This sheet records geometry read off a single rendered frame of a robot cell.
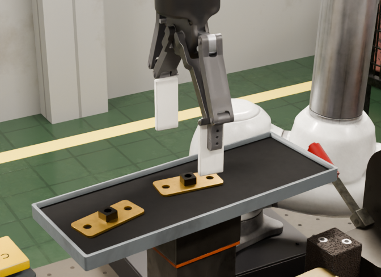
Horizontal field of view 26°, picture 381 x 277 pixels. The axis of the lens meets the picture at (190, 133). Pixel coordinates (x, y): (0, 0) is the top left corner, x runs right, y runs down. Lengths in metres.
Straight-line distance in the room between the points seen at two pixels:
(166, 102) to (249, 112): 0.53
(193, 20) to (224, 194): 0.23
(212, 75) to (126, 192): 0.21
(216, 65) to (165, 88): 0.16
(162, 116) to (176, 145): 2.75
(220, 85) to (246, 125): 0.66
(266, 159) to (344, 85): 0.43
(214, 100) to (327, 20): 0.61
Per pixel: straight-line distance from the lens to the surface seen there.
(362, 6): 1.46
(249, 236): 1.66
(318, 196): 1.56
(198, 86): 0.92
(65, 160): 3.70
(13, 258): 0.92
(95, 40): 4.02
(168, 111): 1.06
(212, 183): 1.04
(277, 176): 1.06
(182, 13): 0.92
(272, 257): 1.64
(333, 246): 1.04
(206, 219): 0.97
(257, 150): 1.13
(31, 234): 3.19
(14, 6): 3.99
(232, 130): 1.55
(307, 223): 1.86
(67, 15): 3.92
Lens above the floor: 1.66
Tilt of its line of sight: 25 degrees down
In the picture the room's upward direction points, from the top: straight up
